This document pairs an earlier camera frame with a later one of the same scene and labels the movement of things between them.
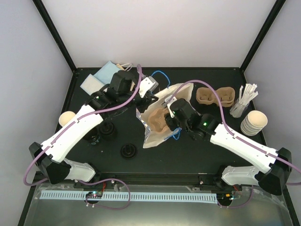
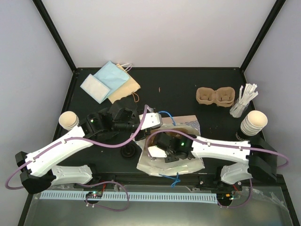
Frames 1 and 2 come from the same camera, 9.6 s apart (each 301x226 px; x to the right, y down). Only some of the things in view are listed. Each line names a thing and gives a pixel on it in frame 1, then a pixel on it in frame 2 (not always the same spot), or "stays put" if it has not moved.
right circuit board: (225, 198) stays put
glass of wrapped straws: (239, 108) stays put
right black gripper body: (171, 126) to (171, 153)
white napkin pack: (91, 84) stays put
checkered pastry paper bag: (153, 138) to (186, 125)
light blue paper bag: (106, 74) stays put
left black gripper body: (141, 107) to (146, 133)
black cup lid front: (128, 151) stays put
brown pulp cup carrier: (205, 95) stays put
